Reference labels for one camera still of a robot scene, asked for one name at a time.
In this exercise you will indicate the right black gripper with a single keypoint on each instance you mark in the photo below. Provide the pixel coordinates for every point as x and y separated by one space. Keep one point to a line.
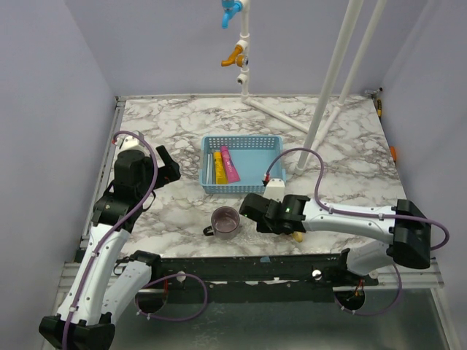
263 227

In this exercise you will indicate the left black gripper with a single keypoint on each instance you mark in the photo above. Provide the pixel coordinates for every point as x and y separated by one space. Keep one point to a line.
168 173

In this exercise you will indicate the yellow mug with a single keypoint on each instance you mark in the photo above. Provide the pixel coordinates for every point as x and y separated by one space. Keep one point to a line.
298 237

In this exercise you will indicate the purple translucent cup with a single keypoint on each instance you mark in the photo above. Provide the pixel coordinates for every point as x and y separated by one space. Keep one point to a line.
224 223

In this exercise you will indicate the yellow toothpaste tube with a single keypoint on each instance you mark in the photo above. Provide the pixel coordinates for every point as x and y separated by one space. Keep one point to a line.
220 175

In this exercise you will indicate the pink toothpaste tube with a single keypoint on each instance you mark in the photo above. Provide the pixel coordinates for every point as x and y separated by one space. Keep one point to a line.
230 170

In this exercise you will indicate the blue plastic basket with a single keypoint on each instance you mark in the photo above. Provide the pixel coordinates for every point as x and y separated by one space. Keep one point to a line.
251 156

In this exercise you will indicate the clear textured round tray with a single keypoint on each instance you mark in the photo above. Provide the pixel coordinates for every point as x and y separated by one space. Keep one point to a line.
249 235

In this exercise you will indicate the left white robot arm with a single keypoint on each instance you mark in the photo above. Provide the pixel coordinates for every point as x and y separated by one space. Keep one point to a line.
88 315

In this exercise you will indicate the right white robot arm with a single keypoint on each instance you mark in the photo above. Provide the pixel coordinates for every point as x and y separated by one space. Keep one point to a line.
399 234

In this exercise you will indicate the grey toothbrush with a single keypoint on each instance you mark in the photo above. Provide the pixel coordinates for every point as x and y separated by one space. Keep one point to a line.
209 168

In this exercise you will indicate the orange tap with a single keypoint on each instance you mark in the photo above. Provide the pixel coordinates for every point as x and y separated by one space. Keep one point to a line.
233 58

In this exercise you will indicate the yellow tool in corner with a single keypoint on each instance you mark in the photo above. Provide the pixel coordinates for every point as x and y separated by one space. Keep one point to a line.
379 103

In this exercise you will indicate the blue tap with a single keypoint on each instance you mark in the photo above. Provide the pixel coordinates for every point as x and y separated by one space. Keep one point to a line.
230 8

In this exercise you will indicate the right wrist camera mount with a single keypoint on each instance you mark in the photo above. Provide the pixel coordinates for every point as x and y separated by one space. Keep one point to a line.
274 190

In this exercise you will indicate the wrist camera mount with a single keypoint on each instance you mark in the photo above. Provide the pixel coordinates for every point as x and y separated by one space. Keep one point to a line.
124 142
274 190

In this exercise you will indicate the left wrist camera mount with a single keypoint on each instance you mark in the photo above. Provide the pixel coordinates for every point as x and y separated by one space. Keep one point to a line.
124 142

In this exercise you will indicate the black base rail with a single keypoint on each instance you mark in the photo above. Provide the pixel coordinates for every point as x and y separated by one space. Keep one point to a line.
256 279

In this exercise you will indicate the white pvc pipe frame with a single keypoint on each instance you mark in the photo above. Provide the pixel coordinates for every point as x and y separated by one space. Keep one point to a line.
316 132

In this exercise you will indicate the orange clamp on wall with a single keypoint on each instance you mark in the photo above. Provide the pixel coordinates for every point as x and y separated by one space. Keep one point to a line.
393 154

